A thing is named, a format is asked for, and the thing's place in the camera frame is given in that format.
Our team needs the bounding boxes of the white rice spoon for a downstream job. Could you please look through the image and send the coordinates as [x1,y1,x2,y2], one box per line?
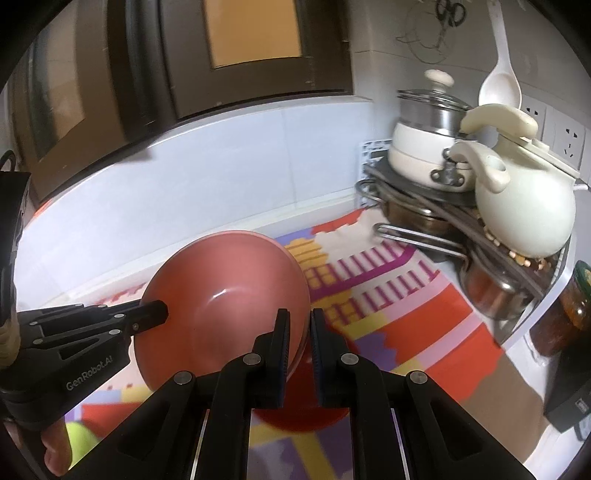
[478,0,522,109]

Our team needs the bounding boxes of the glass lid with white knob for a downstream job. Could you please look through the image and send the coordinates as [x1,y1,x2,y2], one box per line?
[398,69,469,112]

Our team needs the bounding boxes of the pink bowl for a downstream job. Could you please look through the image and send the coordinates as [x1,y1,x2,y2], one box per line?
[134,230,349,433]

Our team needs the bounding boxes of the black appliance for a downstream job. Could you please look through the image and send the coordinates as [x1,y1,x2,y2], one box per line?
[545,344,591,432]

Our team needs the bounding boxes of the colourful printed table mat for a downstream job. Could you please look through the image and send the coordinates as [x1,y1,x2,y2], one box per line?
[60,208,506,480]

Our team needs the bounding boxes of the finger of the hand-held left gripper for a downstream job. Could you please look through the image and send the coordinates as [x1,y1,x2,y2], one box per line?
[25,300,169,361]
[16,301,141,326]

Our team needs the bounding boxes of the white ceramic kettle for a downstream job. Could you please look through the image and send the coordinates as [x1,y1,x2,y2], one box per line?
[450,104,580,258]

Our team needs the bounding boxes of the white perforated panel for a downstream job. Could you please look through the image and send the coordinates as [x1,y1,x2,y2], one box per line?
[359,138,393,181]

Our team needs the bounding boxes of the white pot with steel steamer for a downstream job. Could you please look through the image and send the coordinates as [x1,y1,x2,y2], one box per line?
[388,90,476,192]

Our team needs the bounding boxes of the dark brown framed window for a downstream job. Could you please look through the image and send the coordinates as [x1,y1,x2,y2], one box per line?
[9,0,356,195]

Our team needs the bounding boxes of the green plate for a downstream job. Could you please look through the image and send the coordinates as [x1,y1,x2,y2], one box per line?
[65,422,100,467]

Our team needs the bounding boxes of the white power socket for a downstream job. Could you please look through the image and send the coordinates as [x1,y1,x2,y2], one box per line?
[542,108,589,167]
[519,95,548,139]

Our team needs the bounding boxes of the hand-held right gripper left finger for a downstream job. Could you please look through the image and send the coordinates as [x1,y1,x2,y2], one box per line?
[65,308,293,480]

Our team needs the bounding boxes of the hanging wire trivet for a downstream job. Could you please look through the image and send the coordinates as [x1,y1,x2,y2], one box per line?
[397,4,455,63]

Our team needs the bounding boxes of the glass jar of sauce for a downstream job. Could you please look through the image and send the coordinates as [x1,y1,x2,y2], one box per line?
[531,261,591,356]

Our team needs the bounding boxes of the black scissors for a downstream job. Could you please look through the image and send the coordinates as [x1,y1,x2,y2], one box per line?
[434,0,467,26]

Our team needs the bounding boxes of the person's left hand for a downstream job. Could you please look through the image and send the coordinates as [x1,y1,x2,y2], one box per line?
[39,415,77,477]

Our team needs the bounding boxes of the wooden bead trivet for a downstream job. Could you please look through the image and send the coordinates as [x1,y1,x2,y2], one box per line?
[475,222,555,271]

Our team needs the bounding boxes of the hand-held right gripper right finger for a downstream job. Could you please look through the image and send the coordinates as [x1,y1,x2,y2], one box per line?
[310,308,532,480]

